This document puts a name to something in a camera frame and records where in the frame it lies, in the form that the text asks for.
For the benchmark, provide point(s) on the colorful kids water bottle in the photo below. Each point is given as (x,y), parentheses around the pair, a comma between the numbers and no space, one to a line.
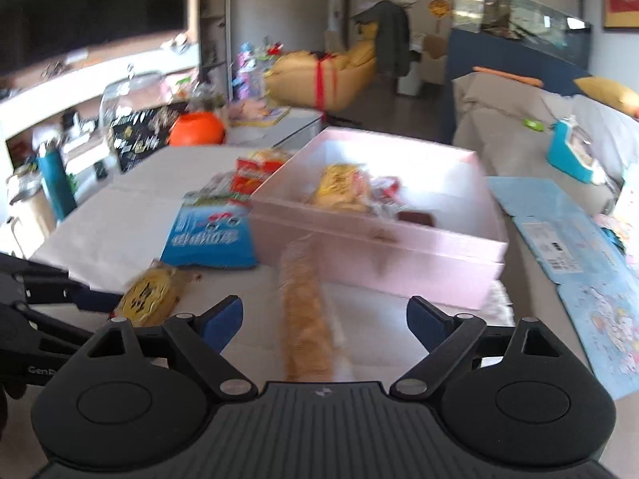
(249,70)

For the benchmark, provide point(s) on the pastel cartoon toy package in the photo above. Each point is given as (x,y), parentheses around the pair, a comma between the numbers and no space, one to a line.
(626,209)

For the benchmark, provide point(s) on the beige dining chair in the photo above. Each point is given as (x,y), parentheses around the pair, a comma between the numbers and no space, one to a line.
(435,55)

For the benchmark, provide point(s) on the round yellow cookie packet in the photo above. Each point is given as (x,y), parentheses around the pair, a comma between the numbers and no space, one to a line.
(147,297)

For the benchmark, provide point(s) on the black plum packet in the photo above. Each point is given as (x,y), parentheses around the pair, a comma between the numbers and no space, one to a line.
(145,139)

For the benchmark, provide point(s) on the blue cabinet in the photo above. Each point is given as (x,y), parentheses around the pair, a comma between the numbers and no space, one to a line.
(469,55)

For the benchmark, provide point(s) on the black television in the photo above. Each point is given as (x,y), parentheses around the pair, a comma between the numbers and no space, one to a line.
(90,5)

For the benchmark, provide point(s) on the picture book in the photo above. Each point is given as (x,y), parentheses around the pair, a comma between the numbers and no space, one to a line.
(277,117)

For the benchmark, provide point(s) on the white television console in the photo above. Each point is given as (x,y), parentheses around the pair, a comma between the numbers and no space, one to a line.
(60,91)

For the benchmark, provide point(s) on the yellow lounge chair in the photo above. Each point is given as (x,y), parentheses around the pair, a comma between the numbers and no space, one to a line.
(299,75)

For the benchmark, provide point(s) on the red yellow hanging ornament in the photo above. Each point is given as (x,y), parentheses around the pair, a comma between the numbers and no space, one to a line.
(438,7)

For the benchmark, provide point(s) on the wooden wall shelf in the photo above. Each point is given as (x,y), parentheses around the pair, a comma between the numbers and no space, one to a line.
(214,20)

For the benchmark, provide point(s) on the blue snack packet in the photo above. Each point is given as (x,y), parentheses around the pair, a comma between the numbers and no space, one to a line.
(209,244)

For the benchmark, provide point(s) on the dark hanging coat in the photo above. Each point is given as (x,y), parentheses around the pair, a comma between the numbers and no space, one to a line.
(389,35)

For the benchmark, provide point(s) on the grey covered sofa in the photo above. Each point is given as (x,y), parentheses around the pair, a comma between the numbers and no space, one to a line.
(499,124)

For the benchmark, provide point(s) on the teal toy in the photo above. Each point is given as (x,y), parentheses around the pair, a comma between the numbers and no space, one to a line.
(561,152)

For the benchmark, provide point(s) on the light blue labelled cardboard sheet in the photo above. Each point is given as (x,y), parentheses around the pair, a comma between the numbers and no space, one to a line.
(544,214)

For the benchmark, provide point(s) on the white coffee table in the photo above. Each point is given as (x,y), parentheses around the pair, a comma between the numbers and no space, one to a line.
(284,132)

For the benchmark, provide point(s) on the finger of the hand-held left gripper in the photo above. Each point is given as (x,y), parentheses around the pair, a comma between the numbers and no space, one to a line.
(95,300)
(50,324)

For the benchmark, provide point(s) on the clear cracker packet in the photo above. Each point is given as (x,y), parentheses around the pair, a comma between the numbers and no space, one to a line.
(307,319)

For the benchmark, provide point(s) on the glass fish tank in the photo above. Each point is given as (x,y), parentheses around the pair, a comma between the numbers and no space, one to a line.
(524,20)

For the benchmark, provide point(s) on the pink cardboard box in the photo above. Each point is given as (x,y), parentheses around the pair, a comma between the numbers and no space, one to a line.
(424,264)

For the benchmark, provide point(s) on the blue cartoon printed sheet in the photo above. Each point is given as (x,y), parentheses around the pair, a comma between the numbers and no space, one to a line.
(599,329)

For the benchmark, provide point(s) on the yellow pillow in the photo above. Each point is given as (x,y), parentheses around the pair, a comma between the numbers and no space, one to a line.
(609,92)

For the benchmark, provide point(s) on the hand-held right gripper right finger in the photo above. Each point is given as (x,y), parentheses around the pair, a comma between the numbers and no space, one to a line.
(424,322)

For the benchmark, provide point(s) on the clear bread packet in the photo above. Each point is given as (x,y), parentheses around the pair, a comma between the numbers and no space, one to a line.
(339,187)

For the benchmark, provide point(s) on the red yellow puff ball packet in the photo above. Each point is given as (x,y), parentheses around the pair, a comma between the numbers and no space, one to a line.
(254,174)

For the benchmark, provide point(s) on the teal bottle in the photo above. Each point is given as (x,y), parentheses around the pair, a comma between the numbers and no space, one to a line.
(56,184)

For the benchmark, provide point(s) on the white side cabinet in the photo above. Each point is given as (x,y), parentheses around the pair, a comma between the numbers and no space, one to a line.
(410,82)

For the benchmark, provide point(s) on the orange pumpkin container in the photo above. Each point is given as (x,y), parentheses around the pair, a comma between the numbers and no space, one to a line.
(197,129)

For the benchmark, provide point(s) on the small green toy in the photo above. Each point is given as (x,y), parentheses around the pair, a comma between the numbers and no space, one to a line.
(532,124)

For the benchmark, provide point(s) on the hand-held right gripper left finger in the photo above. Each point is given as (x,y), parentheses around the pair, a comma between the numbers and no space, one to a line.
(224,324)

